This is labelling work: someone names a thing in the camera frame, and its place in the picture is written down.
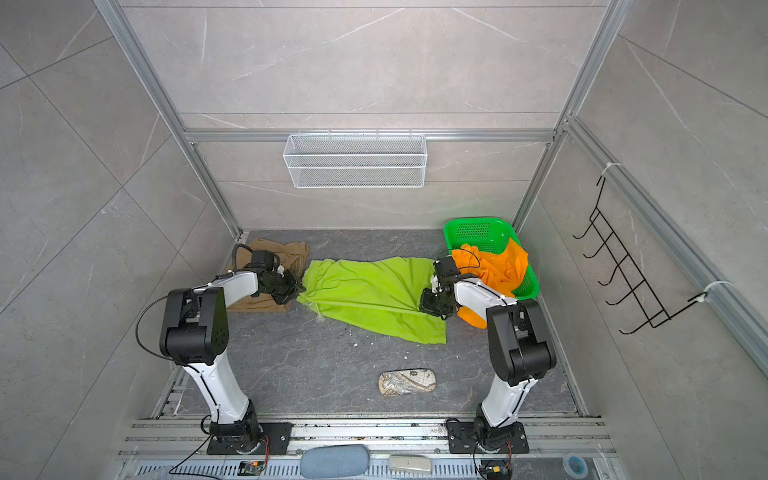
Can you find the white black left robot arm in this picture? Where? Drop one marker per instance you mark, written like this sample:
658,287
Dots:
194,334

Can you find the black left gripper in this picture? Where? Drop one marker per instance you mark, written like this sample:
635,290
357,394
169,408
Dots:
294,289

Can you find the small electronics board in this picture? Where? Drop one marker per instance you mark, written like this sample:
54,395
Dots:
251,468

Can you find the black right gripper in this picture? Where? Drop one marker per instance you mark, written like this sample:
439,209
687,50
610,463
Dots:
428,307

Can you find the black wire hook rack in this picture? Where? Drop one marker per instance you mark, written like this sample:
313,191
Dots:
626,270

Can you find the patterned folded cloth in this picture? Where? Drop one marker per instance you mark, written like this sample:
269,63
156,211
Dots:
406,382

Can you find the green plastic basket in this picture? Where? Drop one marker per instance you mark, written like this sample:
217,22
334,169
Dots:
487,233

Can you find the lime green shorts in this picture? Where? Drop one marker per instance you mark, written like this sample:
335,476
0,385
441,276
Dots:
382,296

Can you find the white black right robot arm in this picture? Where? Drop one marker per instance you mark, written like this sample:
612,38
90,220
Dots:
520,347

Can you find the white wire mesh basket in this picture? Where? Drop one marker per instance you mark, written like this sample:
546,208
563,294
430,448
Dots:
356,160

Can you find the blue tape roll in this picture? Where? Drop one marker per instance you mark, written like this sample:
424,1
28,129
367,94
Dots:
575,467

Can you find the tan khaki shorts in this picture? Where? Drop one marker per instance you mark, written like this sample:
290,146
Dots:
293,257

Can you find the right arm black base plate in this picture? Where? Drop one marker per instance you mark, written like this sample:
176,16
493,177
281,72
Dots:
476,436

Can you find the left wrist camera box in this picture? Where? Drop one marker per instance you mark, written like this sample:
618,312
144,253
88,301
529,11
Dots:
263,261

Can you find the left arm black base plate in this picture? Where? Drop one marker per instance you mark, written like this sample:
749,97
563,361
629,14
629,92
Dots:
274,438

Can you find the orange shorts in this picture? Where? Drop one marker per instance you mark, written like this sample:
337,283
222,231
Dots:
508,272

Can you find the blue grey oval pad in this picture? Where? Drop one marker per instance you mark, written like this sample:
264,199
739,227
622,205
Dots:
335,462

